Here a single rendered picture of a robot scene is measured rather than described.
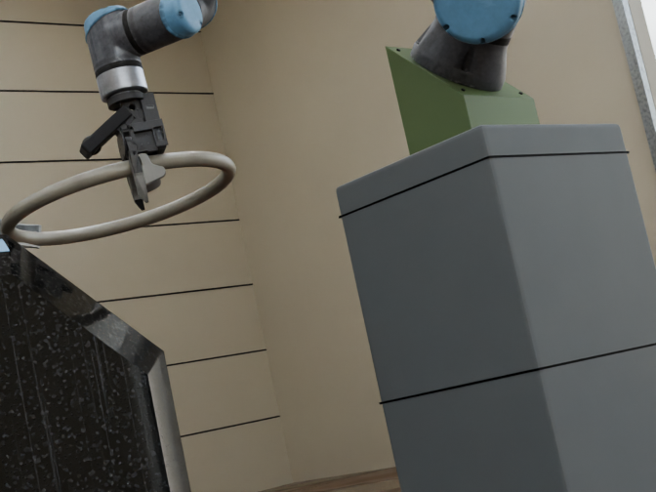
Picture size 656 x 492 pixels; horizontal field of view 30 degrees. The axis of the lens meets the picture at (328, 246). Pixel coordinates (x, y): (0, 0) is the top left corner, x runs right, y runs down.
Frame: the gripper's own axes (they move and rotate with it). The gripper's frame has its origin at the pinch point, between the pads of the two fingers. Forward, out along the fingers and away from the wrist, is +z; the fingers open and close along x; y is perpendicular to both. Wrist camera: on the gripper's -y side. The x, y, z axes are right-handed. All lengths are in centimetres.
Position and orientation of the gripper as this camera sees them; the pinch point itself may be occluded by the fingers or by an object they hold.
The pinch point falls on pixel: (140, 200)
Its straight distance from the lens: 230.0
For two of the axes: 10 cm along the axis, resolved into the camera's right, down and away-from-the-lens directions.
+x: -2.6, 2.2, 9.4
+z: 2.6, 9.5, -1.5
